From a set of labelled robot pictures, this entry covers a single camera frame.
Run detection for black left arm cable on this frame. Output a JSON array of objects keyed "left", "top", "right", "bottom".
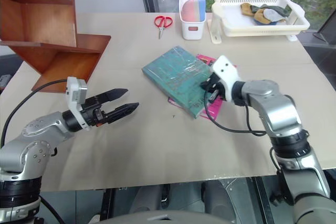
[{"left": 0, "top": 79, "right": 68, "bottom": 148}]

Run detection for mustard yellow glove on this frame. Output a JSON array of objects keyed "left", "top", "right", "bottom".
[{"left": 239, "top": 3, "right": 272, "bottom": 25}]

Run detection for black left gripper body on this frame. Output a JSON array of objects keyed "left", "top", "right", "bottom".
[{"left": 80, "top": 95, "right": 110, "bottom": 128}]

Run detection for green book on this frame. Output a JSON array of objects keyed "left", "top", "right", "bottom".
[{"left": 141, "top": 46, "right": 215, "bottom": 120}]

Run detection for dark green glove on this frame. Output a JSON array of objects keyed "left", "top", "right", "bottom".
[{"left": 251, "top": 3, "right": 292, "bottom": 24}]

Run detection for blue sponge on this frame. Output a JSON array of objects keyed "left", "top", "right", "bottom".
[{"left": 197, "top": 0, "right": 206, "bottom": 22}]

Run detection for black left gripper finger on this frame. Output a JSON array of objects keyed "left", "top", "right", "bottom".
[
  {"left": 106, "top": 101, "right": 140, "bottom": 125},
  {"left": 98, "top": 88, "right": 129, "bottom": 105}
]

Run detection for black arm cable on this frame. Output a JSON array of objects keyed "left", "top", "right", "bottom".
[
  {"left": 202, "top": 91, "right": 270, "bottom": 137},
  {"left": 0, "top": 79, "right": 68, "bottom": 148}
]

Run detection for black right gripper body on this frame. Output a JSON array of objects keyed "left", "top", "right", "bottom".
[{"left": 206, "top": 73, "right": 225, "bottom": 98}]

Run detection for white plastic drain basket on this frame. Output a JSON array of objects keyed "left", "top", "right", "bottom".
[{"left": 207, "top": 0, "right": 311, "bottom": 45}]

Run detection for small grey device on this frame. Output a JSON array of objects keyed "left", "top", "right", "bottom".
[{"left": 0, "top": 74, "right": 12, "bottom": 90}]

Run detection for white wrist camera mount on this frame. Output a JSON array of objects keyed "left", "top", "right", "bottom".
[
  {"left": 65, "top": 76, "right": 92, "bottom": 131},
  {"left": 209, "top": 55, "right": 240, "bottom": 103}
]

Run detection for grey rounded robot torso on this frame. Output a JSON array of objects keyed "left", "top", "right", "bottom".
[{"left": 98, "top": 207, "right": 238, "bottom": 224}]

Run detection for black angled stand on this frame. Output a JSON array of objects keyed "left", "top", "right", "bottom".
[{"left": 311, "top": 11, "right": 336, "bottom": 44}]

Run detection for pink book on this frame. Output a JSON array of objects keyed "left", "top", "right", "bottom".
[{"left": 167, "top": 54, "right": 237, "bottom": 121}]

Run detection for white plastic bin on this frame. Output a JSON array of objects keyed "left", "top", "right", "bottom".
[{"left": 179, "top": 0, "right": 206, "bottom": 41}]

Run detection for pink sponge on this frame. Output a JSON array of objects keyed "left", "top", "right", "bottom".
[{"left": 181, "top": 0, "right": 201, "bottom": 22}]

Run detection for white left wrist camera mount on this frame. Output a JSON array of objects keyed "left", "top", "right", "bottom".
[{"left": 65, "top": 76, "right": 92, "bottom": 131}]

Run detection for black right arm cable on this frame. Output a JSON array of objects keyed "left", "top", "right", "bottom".
[{"left": 202, "top": 91, "right": 270, "bottom": 137}]

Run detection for dark grey rounded shape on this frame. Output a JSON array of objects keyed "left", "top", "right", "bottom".
[
  {"left": 204, "top": 178, "right": 254, "bottom": 217},
  {"left": 130, "top": 184, "right": 170, "bottom": 212}
]

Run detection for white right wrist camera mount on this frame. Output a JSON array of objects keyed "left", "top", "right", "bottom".
[{"left": 209, "top": 55, "right": 240, "bottom": 103}]

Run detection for wooden bookshelf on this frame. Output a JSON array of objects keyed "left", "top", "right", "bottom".
[{"left": 0, "top": 0, "right": 112, "bottom": 94}]

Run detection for red handled scissors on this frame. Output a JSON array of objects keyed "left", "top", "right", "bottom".
[{"left": 154, "top": 15, "right": 174, "bottom": 40}]

